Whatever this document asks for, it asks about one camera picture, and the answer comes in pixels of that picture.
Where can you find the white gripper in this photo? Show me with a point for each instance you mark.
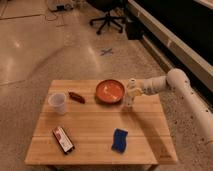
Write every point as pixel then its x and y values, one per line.
pixel 147 87

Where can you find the clear plastic bottle white label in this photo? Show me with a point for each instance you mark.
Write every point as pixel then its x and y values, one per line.
pixel 129 98

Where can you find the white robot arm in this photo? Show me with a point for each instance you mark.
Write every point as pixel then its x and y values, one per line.
pixel 177 81

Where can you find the orange bowl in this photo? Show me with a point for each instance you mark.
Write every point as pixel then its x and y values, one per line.
pixel 110 91

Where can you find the blue sponge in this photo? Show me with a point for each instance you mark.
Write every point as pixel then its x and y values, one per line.
pixel 119 140

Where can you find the black box under bench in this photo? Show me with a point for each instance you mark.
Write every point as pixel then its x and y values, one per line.
pixel 133 29

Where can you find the dark red snack wrapper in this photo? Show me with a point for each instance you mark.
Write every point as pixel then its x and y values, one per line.
pixel 76 97

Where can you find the long workbench with black top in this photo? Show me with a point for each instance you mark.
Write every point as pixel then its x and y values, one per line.
pixel 183 30

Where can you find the wooden table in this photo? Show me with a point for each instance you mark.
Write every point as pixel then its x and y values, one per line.
pixel 91 126

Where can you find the clear plastic cup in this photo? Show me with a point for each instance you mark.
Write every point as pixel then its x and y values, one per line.
pixel 58 102

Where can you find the black office chair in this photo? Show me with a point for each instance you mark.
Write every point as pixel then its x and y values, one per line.
pixel 107 6

